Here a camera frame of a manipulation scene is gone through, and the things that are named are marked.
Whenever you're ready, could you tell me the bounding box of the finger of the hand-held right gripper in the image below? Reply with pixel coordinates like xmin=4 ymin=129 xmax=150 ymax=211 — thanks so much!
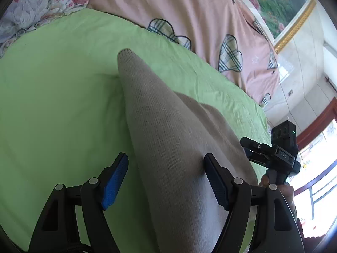
xmin=244 ymin=149 xmax=272 ymax=167
xmin=240 ymin=136 xmax=276 ymax=155

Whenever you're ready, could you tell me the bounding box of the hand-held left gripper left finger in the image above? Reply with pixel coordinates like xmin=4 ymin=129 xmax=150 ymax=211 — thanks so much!
xmin=28 ymin=152 xmax=129 ymax=253

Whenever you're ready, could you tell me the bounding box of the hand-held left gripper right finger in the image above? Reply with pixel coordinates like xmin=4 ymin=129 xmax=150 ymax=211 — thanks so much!
xmin=204 ymin=153 xmax=305 ymax=253

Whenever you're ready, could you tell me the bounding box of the beige knit sweater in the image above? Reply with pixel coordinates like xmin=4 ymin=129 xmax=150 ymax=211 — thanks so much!
xmin=116 ymin=48 xmax=258 ymax=253

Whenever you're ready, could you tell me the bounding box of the person's right hand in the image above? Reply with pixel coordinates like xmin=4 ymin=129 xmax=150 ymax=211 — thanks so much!
xmin=259 ymin=175 xmax=297 ymax=218

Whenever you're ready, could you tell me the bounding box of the window railing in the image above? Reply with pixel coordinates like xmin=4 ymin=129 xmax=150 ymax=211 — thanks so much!
xmin=293 ymin=161 xmax=337 ymax=222

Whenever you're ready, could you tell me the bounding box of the green bed sheet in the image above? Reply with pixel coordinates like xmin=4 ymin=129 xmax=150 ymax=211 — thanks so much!
xmin=0 ymin=7 xmax=271 ymax=253

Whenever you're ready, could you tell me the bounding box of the pink heart-print quilt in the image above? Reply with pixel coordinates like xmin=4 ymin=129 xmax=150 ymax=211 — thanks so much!
xmin=84 ymin=0 xmax=280 ymax=106

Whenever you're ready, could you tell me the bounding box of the purple pink floral pillow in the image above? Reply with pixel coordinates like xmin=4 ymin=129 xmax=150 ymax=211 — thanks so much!
xmin=0 ymin=0 xmax=88 ymax=58

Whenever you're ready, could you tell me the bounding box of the brown wooden window frame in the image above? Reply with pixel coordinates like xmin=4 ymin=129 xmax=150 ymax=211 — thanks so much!
xmin=296 ymin=101 xmax=337 ymax=143

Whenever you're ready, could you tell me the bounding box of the gold framed wall painting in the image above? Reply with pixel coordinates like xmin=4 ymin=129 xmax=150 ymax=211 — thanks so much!
xmin=218 ymin=0 xmax=316 ymax=54

